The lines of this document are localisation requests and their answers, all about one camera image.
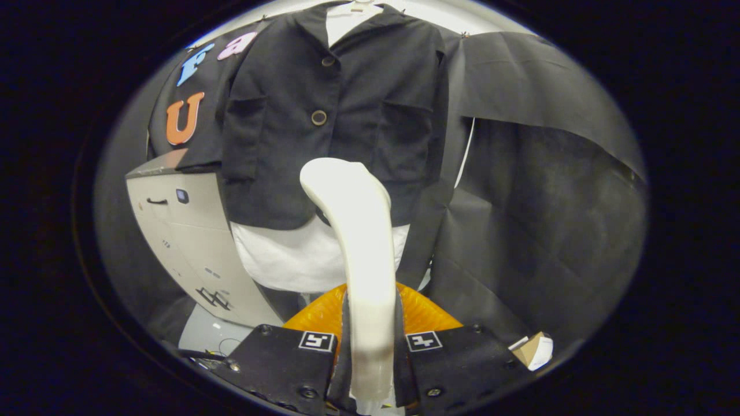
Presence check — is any black cable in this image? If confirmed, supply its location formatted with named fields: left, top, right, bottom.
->
left=184, top=347, right=233, bottom=363

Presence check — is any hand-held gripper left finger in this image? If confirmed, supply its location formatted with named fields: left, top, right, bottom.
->
left=223, top=283, right=353, bottom=416

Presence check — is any black backdrop cloth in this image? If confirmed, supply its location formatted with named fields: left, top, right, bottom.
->
left=95, top=17, right=648, bottom=347

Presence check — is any thin white cable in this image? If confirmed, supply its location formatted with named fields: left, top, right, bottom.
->
left=453, top=117, right=476, bottom=189

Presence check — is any white garment steamer head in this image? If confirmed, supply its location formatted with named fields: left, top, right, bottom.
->
left=299, top=157, right=400, bottom=403

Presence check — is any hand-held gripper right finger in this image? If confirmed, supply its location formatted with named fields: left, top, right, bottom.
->
left=395, top=283, right=530, bottom=415

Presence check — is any grey cabinet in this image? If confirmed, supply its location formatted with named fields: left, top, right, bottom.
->
left=125, top=148, right=285, bottom=329

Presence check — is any black suit jacket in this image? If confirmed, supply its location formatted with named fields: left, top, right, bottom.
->
left=217, top=2, right=460, bottom=289

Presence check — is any small cardboard piece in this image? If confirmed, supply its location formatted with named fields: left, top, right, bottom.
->
left=508, top=332, right=554, bottom=372

